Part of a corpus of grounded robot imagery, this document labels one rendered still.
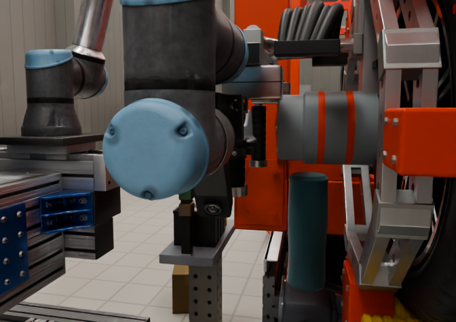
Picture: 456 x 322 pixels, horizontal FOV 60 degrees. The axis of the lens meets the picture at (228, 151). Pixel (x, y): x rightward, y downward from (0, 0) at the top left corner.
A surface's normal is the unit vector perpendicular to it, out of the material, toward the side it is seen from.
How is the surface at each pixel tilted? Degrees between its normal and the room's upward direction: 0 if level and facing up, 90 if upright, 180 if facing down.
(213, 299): 90
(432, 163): 90
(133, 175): 89
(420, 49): 90
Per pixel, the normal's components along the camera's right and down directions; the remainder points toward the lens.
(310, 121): -0.18, -0.10
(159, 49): -0.05, 0.10
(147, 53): -0.33, 0.10
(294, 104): -0.15, -0.59
